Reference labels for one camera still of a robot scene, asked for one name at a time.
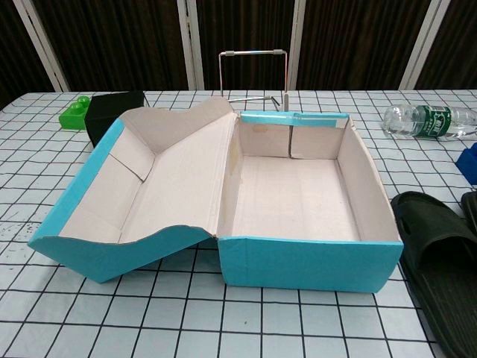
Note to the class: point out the blue cardboard shoebox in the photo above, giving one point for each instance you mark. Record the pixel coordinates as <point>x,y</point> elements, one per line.
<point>298,268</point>

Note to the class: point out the black rubber slipper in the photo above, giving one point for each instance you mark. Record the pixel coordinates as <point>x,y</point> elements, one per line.
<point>471,205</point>
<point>428,223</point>

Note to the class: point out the small black box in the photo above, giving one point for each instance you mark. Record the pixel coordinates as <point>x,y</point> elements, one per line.
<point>108,108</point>

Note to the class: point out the grid-pattern tablecloth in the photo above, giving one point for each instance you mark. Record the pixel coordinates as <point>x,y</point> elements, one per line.
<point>186,320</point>

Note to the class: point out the dark pleated partition panel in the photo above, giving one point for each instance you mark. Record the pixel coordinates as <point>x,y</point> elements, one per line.
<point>458,44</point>
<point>119,44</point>
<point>246,26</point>
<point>357,44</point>
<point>15,56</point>

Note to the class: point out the green toy brick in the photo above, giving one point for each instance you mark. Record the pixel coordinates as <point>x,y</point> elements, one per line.
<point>72,117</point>

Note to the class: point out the clear plastic water bottle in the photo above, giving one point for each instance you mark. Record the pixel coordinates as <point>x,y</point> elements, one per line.
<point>432,121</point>

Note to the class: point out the blue toy brick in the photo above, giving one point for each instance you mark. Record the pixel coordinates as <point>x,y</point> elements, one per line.
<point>469,164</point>

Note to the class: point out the white partition frame post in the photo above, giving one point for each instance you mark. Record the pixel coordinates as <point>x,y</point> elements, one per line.
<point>425,41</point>
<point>41,41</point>
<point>298,44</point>
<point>190,44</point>

